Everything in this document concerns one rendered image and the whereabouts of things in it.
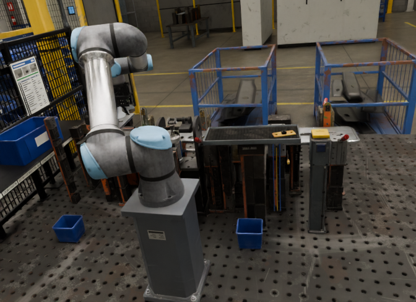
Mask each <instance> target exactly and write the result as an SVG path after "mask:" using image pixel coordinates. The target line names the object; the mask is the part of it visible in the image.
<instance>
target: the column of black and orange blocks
mask: <svg viewBox="0 0 416 302"><path fill-rule="evenodd" d="M43 121H44V124H45V127H46V130H47V133H48V136H49V138H50V142H51V145H52V148H53V150H54V154H55V156H56V159H57V162H58V165H59V169H60V171H61V174H62V177H63V180H64V183H65V185H66V189H67V192H68V194H69V198H70V200H71V203H72V204H77V203H78V202H79V201H80V200H81V197H80V194H79V192H75V191H76V190H77V188H76V185H75V182H74V177H73V176H71V175H72V171H71V168H70V166H69V162H68V160H67V158H66V154H65V152H64V149H63V145H62V138H58V137H60V136H59V132H58V128H57V125H56V121H55V118H54V116H50V117H47V118H45V119H44V120H43Z"/></svg>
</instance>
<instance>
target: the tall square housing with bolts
mask: <svg viewBox="0 0 416 302"><path fill-rule="evenodd" d="M268 125H285V124H268ZM268 157H270V170H269V189H270V196H269V198H268V199H269V200H268V201H269V204H268V205H269V208H268V209H269V211H275V210H276V211H275V212H279V211H284V210H287V206H286V205H288V204H287V202H288V201H287V198H286V189H285V157H286V144H268Z"/></svg>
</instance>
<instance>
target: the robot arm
mask: <svg viewBox="0 0 416 302"><path fill-rule="evenodd" d="M71 48H72V55H73V57H74V60H75V61H76V62H77V63H79V65H80V66H81V67H82V68H83V69H84V73H85V84H86V91H87V103H88V109H89V120H90V132H89V133H88V134H87V135H86V143H85V142H84V143H83V144H81V145H80V152H81V155H82V160H83V163H84V165H85V168H86V170H87V173H88V174H89V175H90V177H91V178H93V179H104V178H106V179H108V178H111V177H115V176H121V175H128V174H131V173H138V172H139V176H140V180H139V189H138V196H139V201H140V203H141V204H142V205H144V206H146V207H151V208H161V207H166V206H169V205H172V204H174V203H176V202H178V201H179V200H180V199H181V198H182V197H183V195H184V185H183V182H182V180H181V179H180V177H179V176H178V174H177V172H176V168H175V161H174V157H173V150H172V143H171V140H170V135H169V133H168V131H167V130H165V129H164V128H162V127H158V126H141V127H138V128H135V129H133V130H132V131H131V133H130V136H125V135H124V131H122V130H121V129H120V128H119V126H118V125H119V119H121V118H124V117H125V116H126V114H128V115H129V110H131V109H133V108H134V106H132V105H130V104H133V102H134V97H133V93H132V92H131V93H130V92H129V86H128V85H129V82H125V81H126V80H125V77H124V75H125V74H130V73H136V72H144V71H146V72H147V71H151V70H152V69H153V64H152V57H151V55H150V54H147V53H146V51H147V39H146V37H145V35H144V34H143V33H142V32H141V31H140V30H139V29H138V28H136V27H134V26H132V25H129V24H125V23H119V22H117V23H112V24H102V25H93V26H83V27H79V28H75V29H74V30H73V31H72V34H71ZM126 56H128V57H126ZM122 57H126V58H122ZM113 87H115V88H113ZM132 98H133V99H132ZM122 108H123V109H124V111H125V113H124V112H122Z"/></svg>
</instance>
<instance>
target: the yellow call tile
mask: <svg viewBox="0 0 416 302"><path fill-rule="evenodd" d="M311 133H312V136H313V138H329V137H330V135H329V132H328V130H327V129H312V130H311Z"/></svg>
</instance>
